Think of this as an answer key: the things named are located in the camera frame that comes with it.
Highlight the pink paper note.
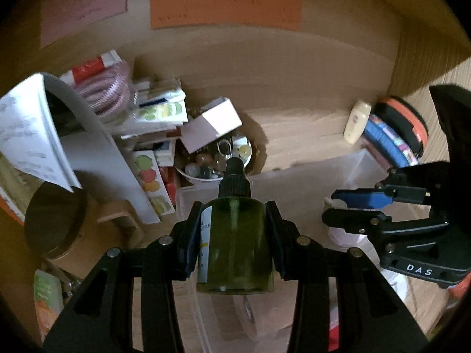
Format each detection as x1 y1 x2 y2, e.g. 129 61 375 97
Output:
40 0 129 48

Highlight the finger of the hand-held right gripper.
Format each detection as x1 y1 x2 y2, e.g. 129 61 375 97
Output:
321 208 450 245
331 181 429 209

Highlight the orange paper note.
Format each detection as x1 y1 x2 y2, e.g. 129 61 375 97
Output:
149 0 302 32

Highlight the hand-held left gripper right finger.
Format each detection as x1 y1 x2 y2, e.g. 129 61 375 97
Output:
265 200 429 353

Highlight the white bowl of trinkets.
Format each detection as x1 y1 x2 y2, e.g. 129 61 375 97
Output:
174 134 254 184

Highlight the cream lotion bottle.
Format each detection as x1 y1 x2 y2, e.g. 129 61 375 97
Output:
343 100 372 145

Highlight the pink coiled cable packet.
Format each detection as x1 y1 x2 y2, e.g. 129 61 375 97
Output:
61 49 131 122

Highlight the blue patchwork pencil case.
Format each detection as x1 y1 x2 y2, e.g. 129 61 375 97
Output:
361 114 420 168

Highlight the red small box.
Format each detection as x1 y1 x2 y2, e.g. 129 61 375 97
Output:
159 166 178 207

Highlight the green spray bottle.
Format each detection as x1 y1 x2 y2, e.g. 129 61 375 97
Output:
196 157 277 295

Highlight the small white cardboard box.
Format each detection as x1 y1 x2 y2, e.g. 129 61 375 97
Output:
180 96 243 154

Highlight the wooden desktop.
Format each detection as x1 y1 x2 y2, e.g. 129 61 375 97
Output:
0 107 457 353

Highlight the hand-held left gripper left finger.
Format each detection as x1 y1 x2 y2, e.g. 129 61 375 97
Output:
42 201 205 353

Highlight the fruit print box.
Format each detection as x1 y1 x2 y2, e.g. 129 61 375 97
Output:
132 150 176 217

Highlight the white printed paper sheet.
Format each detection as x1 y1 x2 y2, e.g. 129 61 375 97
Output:
0 73 83 194

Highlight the clear plastic storage box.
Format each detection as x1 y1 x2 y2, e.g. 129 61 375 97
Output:
175 149 447 353

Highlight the clear packet of stickers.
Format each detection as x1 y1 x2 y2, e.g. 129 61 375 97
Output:
132 77 189 126

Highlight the white apple-shaped desk vacuum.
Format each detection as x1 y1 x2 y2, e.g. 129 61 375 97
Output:
324 197 370 248

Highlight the brown wooden mug with lid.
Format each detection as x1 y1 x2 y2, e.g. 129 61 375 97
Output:
24 182 145 276

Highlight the green orange packet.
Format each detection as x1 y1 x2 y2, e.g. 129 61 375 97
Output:
33 269 65 339

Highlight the black orange zip case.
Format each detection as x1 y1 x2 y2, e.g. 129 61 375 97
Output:
373 96 429 159

